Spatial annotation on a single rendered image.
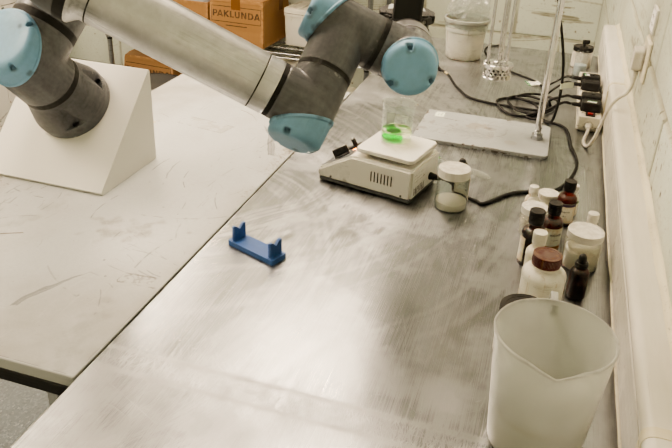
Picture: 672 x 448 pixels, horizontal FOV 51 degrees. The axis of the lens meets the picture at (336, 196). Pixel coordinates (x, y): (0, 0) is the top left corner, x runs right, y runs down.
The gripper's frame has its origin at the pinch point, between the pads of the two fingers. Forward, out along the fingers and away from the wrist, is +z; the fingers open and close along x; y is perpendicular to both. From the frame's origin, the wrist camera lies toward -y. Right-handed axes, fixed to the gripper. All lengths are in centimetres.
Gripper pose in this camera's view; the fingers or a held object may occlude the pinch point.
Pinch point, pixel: (405, 5)
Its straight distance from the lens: 129.2
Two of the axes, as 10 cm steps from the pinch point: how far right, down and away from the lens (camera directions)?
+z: 0.6, -4.3, 9.0
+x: 10.0, 0.9, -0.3
